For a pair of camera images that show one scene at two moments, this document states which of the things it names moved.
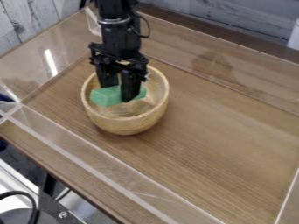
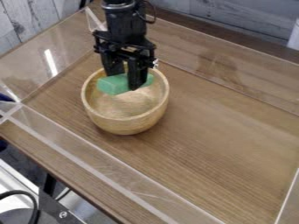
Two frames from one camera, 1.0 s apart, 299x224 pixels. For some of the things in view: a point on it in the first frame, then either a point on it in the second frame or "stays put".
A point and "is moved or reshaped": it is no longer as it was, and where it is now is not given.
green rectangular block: x=108 y=95 is moved or reshaped
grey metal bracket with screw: x=52 y=206 stays put
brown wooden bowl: x=136 y=115 stays put
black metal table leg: x=50 y=185 stays put
